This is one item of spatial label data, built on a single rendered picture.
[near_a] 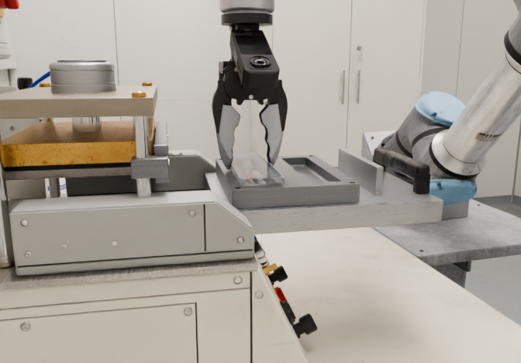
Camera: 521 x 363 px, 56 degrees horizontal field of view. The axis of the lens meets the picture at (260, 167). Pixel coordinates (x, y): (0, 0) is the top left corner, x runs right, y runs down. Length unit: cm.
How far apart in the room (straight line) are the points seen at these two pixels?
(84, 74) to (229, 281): 30
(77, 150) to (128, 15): 256
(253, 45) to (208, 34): 252
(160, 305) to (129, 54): 263
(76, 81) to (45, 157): 11
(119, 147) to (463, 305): 61
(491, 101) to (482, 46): 310
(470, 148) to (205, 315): 64
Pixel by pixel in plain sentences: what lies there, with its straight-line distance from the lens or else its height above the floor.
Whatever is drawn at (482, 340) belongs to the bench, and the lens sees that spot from 82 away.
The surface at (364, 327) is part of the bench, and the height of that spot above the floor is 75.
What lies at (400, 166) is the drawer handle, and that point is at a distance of 74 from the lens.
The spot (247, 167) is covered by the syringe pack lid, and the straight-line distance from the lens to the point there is 66.
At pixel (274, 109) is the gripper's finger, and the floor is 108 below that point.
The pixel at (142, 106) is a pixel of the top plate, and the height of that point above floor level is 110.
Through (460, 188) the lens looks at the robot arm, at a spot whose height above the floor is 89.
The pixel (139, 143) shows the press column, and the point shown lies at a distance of 54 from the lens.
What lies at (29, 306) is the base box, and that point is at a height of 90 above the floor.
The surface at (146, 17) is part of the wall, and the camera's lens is 312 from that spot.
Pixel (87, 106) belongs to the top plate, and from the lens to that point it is 54.
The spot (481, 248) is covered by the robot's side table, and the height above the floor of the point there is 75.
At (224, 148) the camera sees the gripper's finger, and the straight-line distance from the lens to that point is 68.
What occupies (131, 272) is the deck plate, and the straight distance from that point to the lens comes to 54.
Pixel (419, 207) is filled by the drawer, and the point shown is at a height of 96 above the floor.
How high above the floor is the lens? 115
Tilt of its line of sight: 12 degrees down
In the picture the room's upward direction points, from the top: straight up
